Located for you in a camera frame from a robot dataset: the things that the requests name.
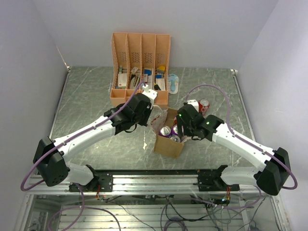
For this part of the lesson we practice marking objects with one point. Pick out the small white card box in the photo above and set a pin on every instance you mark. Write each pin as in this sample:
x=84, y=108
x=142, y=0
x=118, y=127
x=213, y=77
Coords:
x=160, y=84

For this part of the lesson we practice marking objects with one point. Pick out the blue packaged razor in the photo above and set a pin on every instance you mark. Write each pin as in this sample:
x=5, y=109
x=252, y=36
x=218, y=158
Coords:
x=173, y=83

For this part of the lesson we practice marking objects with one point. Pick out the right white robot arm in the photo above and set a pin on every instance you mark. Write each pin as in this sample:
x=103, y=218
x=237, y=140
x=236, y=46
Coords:
x=270, y=168

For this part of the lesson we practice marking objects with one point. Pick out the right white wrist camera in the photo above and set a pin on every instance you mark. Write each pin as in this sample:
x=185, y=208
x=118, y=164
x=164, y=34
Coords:
x=194, y=103

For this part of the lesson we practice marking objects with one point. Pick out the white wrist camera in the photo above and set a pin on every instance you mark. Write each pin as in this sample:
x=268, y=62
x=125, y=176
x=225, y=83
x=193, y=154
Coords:
x=150, y=93
x=194, y=103

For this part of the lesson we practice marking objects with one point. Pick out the patterned canvas tote bag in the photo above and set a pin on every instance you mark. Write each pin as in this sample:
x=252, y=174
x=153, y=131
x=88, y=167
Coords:
x=163, y=145

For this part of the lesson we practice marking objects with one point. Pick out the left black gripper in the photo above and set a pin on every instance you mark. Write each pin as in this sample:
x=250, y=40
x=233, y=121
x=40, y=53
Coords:
x=147, y=110

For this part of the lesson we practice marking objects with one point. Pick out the purple fanta can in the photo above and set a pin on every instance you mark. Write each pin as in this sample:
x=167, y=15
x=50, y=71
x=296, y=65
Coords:
x=174, y=130
x=165, y=131
x=175, y=138

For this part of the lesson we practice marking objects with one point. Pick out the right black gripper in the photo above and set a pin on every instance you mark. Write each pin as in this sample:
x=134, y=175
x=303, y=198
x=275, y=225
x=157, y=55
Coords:
x=182, y=129

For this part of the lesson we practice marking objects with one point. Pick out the red cola can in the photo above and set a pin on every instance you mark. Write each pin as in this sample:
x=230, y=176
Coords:
x=204, y=105

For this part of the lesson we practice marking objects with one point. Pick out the white stationery box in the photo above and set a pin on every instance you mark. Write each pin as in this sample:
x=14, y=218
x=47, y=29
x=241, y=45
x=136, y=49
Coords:
x=122, y=80

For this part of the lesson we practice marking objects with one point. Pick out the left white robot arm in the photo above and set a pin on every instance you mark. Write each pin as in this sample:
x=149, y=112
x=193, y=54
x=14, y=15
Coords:
x=53, y=157

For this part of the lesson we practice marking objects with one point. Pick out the green white glue stick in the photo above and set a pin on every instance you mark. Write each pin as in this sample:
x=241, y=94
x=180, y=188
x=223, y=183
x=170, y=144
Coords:
x=120, y=70

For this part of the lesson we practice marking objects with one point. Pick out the peach plastic file organizer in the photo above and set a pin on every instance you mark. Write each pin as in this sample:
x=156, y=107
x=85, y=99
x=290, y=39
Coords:
x=144, y=57

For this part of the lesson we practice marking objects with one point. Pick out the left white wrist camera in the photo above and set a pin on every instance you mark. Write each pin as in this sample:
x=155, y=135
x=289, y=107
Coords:
x=150, y=93

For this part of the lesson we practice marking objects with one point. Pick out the aluminium mounting rail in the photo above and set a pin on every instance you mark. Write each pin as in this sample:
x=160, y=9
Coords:
x=138, y=182

